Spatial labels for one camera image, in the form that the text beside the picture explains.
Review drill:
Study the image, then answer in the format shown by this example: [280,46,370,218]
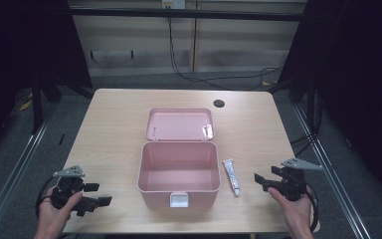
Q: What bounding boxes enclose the yellow floor tape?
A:
[18,99,33,113]

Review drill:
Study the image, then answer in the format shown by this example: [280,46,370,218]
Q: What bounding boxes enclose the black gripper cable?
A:
[306,189,321,233]
[35,175,57,218]

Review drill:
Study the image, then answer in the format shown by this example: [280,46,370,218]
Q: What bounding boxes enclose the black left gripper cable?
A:
[35,175,57,218]

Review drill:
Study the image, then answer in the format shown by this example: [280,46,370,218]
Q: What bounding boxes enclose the person's left hand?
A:
[34,187,84,239]

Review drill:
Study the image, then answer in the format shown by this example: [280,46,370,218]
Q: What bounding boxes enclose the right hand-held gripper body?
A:
[278,157,323,202]

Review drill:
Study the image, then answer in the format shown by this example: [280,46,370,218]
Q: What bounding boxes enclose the pink plastic box with lid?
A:
[136,108,222,211]

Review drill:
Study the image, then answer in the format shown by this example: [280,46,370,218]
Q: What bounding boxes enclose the metal floor rail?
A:
[0,111,53,239]
[292,103,374,239]

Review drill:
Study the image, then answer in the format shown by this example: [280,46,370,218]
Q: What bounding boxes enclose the black curtain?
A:
[0,0,94,163]
[278,0,382,207]

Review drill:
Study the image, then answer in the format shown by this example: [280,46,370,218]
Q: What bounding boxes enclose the person's right hand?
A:
[267,187,314,239]

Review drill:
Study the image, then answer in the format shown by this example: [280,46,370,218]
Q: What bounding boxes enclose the black horizontal bar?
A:
[69,7,308,23]

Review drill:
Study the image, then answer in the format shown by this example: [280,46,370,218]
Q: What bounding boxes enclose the black metal stand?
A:
[30,66,45,134]

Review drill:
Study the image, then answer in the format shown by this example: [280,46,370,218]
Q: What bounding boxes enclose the black floor cables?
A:
[289,130,320,157]

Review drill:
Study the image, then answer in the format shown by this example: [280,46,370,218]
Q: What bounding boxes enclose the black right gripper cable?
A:
[306,189,321,233]

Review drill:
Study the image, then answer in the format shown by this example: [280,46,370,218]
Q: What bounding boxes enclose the black wall power cable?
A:
[167,16,283,92]

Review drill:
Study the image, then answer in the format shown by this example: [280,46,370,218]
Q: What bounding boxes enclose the white ointment tube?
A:
[222,158,242,197]

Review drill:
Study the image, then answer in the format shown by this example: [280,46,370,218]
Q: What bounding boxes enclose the white wall outlet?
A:
[161,0,187,10]

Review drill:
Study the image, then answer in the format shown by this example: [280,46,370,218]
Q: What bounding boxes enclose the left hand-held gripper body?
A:
[50,164,86,210]

